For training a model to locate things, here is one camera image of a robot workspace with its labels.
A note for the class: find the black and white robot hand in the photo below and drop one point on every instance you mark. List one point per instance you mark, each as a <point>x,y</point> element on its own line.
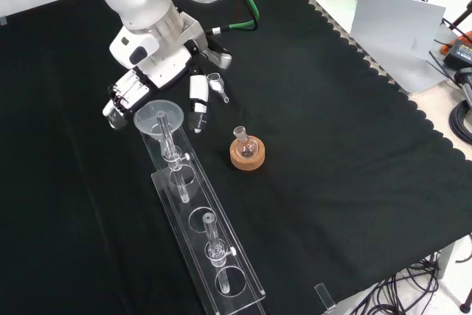
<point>166,64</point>

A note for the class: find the clear plastic funnel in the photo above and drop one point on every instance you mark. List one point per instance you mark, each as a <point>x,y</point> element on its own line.
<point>145,117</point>

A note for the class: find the small glass weighing funnel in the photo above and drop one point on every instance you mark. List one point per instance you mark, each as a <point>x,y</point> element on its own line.
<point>214,80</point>

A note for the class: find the clear acrylic funnel stand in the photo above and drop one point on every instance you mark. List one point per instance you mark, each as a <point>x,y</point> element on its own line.
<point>221,234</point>

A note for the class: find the small glass round-bottom flask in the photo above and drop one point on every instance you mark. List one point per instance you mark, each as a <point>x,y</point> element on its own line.
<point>239,132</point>

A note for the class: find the clear cloth clip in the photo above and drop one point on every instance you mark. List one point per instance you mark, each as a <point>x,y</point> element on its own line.
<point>324,294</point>
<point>3,21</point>

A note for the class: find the black bench cloth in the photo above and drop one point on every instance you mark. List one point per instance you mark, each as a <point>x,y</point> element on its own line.
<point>332,145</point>

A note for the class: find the pale board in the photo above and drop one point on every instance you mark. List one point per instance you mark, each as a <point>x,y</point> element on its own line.
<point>391,23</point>

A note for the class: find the orange and black device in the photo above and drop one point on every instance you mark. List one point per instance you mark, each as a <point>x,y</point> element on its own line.
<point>461,53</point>

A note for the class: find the black tripod leg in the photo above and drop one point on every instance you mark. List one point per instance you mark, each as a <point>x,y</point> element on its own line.
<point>461,18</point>

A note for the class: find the grey plug connector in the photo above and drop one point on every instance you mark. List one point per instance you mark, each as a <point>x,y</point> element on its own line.
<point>464,79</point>

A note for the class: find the white table leg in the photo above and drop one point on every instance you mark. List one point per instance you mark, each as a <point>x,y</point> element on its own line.
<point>445,263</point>

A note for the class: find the black tripod foot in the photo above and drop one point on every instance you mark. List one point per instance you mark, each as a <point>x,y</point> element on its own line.
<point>465,293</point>

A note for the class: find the silver camera bracket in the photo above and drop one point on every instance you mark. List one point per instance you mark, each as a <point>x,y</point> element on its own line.
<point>193,31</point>

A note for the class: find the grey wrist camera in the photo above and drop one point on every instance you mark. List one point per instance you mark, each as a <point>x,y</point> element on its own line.
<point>220,57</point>

